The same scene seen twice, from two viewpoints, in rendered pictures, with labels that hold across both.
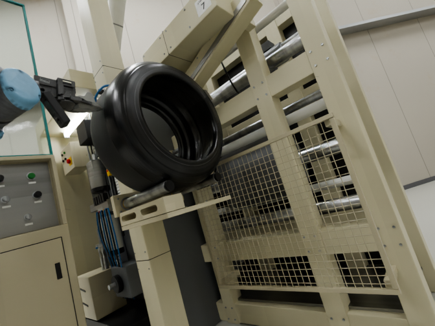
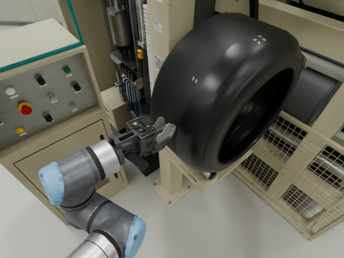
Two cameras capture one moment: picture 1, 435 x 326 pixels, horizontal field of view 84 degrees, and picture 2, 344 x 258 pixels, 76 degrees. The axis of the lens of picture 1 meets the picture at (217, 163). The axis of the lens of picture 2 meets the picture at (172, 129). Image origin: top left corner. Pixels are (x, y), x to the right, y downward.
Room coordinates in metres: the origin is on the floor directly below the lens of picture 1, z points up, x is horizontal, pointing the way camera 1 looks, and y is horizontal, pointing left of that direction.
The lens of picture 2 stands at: (0.39, 0.29, 1.75)
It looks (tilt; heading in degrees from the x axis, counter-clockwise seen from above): 48 degrees down; 10
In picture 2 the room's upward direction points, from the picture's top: straight up
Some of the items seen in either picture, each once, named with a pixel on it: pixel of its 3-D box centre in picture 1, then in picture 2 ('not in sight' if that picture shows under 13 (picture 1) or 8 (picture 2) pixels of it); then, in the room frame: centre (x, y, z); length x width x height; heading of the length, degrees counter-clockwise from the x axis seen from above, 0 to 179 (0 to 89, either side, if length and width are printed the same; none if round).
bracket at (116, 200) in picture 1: (151, 198); not in sight; (1.23, 0.38, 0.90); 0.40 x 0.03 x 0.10; 140
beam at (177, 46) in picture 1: (189, 41); not in sight; (1.26, -0.05, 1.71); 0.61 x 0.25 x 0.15; 50
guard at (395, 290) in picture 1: (265, 217); (268, 158); (1.22, -0.15, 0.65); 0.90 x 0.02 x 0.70; 50
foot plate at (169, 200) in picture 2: not in sight; (171, 186); (1.27, 0.45, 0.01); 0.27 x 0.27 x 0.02; 50
